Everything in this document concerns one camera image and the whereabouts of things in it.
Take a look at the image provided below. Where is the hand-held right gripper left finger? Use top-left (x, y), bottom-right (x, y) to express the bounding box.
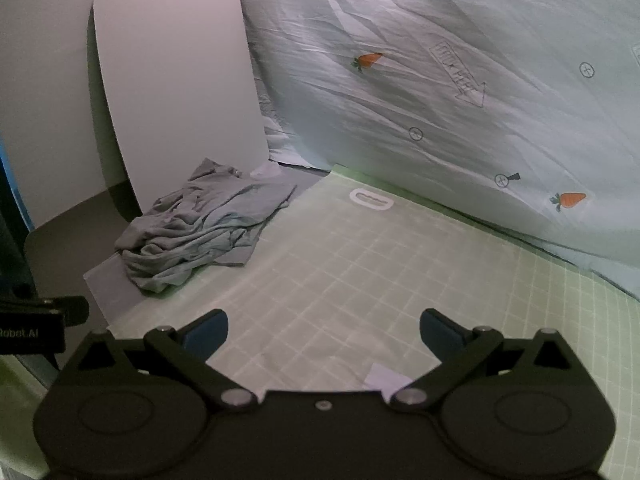
top-left (64, 309), bottom-right (262, 413)

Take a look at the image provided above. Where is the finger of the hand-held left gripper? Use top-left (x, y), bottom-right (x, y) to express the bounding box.
top-left (0, 296), bottom-right (90, 327)

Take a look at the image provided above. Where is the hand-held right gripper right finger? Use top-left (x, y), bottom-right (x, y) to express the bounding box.
top-left (387, 308), bottom-right (588, 413)

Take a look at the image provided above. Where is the grey drawstring garment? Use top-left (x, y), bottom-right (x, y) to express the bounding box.
top-left (114, 157), bottom-right (298, 296)

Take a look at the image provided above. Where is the white underlay sheet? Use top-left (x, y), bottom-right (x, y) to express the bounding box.
top-left (82, 252), bottom-right (151, 323)

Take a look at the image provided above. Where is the small white paper piece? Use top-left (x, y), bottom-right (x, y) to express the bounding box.
top-left (366, 364), bottom-right (410, 395)

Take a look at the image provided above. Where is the green grid mat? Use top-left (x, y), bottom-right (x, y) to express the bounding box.
top-left (0, 162), bottom-right (640, 480)

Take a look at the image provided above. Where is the white rounded board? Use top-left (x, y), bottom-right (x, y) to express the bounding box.
top-left (92, 0), bottom-right (271, 216)

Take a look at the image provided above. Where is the carrot-print bed sheet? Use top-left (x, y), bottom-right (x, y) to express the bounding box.
top-left (107, 0), bottom-right (640, 303)

